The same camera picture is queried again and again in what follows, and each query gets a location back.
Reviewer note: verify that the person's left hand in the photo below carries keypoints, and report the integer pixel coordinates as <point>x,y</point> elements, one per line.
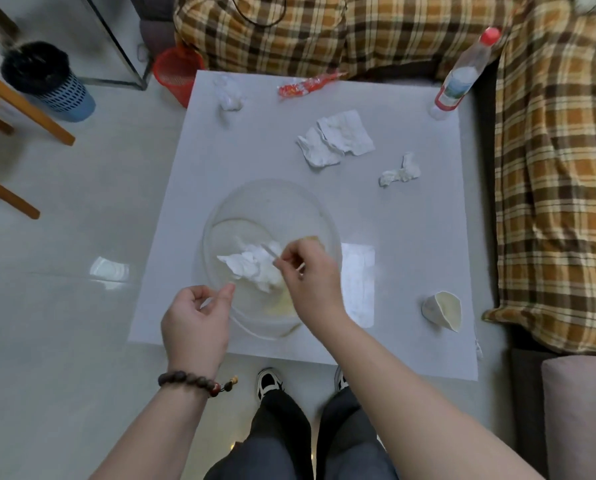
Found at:
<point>193,339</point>

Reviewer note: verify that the person's right hand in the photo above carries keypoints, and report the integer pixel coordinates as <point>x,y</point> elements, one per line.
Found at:
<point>313,284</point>

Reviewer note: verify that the person's right thumb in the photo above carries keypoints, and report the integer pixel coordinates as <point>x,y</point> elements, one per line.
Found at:
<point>284,274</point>

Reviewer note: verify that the person's left thumb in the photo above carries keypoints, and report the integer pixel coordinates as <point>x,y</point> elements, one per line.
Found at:
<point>225,300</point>

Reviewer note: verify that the thin wooden stick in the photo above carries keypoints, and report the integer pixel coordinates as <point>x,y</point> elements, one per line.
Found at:
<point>272,250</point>

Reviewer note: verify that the person's right forearm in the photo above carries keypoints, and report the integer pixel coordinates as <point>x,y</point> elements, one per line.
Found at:
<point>403,404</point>

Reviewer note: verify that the person's left forearm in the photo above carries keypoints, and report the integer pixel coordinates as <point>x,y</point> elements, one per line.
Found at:
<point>178,434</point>

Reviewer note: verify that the large crumpled white tissue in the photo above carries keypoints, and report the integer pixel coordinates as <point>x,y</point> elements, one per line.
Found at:
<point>250,267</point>

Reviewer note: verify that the clear glass bowl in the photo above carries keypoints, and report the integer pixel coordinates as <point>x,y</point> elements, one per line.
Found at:
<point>263,209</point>

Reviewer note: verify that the black and white left shoe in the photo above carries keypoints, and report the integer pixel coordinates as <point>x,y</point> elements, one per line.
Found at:
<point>269,383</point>

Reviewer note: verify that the black and white shoe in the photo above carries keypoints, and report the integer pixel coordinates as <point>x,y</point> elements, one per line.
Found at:
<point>341,378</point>
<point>269,383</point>

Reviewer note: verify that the black and white right shoe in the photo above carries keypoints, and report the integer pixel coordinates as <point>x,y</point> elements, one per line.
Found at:
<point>341,378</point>

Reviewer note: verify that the flat wrinkled white tissue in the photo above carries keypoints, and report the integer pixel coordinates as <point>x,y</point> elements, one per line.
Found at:
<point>348,130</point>
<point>318,152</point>

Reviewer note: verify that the small twisted white tissue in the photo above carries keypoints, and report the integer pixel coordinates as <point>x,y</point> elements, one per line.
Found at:
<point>403,173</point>

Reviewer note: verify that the dark grey trousers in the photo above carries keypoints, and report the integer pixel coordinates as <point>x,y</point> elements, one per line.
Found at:
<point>288,444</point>

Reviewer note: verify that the crushed white paper cup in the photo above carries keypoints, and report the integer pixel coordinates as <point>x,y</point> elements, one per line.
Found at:
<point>445,309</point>

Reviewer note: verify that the red snack wrapper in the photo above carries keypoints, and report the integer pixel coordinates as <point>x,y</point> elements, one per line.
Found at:
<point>303,86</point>

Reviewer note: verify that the crumpled white tissue ball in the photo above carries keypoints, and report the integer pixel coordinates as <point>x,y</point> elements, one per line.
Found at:
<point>229,93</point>

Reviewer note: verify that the red plastic basket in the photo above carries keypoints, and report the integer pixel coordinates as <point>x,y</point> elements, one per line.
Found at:
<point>178,74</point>

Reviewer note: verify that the brown plaid sofa cover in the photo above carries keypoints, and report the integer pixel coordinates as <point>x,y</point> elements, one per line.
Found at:
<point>557,194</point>
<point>328,34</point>

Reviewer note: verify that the clear red-capped plastic bottle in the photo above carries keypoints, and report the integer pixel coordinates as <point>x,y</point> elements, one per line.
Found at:
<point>460,79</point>

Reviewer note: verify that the blue black-lined trash bin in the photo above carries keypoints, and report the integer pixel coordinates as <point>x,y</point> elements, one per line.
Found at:
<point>48,84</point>

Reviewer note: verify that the wooden chair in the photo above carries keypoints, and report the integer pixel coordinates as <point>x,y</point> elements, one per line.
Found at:
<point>13,102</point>

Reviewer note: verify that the grey sofa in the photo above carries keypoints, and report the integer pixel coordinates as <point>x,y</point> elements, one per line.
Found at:
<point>577,419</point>

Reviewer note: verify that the black metal frame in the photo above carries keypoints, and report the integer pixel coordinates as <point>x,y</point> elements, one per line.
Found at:
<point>123,54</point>

